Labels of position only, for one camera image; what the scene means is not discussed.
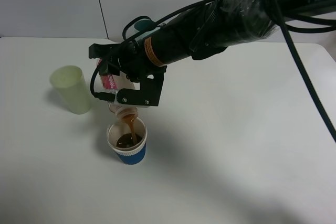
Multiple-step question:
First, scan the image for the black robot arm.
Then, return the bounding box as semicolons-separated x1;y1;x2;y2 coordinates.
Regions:
89;0;335;106

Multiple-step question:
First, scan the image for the pale green plastic cup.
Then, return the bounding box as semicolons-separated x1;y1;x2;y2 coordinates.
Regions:
49;66;91;114

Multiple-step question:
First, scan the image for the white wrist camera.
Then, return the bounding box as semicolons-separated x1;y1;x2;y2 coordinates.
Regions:
108;89;149;112

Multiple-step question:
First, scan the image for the clear plastic drink bottle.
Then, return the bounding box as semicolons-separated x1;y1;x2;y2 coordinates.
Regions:
99;63;138;122

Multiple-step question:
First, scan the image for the teal plastic cup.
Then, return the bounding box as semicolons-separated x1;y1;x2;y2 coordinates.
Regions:
133;19;154;41

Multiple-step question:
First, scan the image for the black camera cable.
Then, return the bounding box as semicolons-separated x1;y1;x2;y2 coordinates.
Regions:
89;0;336;141

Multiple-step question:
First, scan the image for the clear cup with blue sleeve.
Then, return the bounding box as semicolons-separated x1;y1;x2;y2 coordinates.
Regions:
107;118;148;165

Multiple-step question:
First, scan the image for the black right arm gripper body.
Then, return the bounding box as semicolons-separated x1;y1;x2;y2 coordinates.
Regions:
88;43;166;106

